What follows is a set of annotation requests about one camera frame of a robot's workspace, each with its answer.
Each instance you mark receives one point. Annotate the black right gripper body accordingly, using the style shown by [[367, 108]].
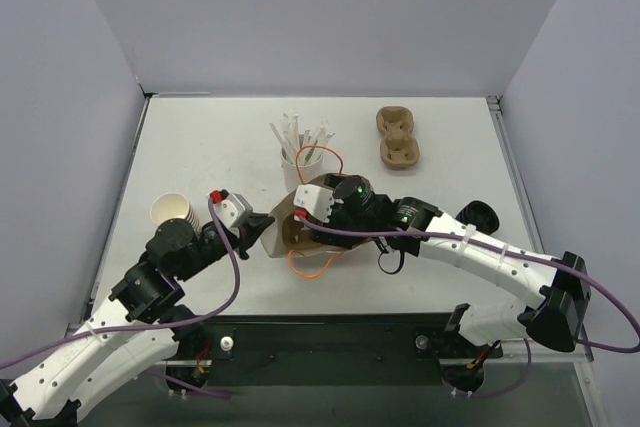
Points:
[[326, 229]]

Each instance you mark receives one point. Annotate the beige paper takeout bag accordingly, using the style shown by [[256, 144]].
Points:
[[272, 238]]

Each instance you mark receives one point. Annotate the single brown pulp carrier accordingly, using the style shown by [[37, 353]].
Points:
[[296, 236]]

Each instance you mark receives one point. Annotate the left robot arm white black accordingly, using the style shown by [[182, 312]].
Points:
[[140, 323]]

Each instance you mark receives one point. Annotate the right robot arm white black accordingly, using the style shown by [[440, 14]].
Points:
[[549, 295]]

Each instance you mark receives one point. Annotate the stack of paper cups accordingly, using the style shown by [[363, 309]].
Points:
[[173, 205]]

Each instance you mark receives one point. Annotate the white straw holder cup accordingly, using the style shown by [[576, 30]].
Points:
[[291, 173]]

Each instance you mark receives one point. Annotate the brown pulp cup carrier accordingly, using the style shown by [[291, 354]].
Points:
[[399, 150]]

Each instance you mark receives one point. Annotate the wrapped white straws bundle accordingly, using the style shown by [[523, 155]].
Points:
[[292, 137]]

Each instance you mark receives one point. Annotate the stack of black lids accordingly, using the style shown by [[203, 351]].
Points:
[[481, 215]]

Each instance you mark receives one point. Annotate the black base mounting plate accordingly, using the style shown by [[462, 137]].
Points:
[[328, 351]]

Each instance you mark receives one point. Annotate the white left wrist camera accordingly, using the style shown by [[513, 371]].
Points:
[[231, 209]]

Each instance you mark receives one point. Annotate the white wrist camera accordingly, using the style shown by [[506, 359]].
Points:
[[315, 201], [231, 209]]

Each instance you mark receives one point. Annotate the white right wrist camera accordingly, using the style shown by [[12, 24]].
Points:
[[315, 201]]

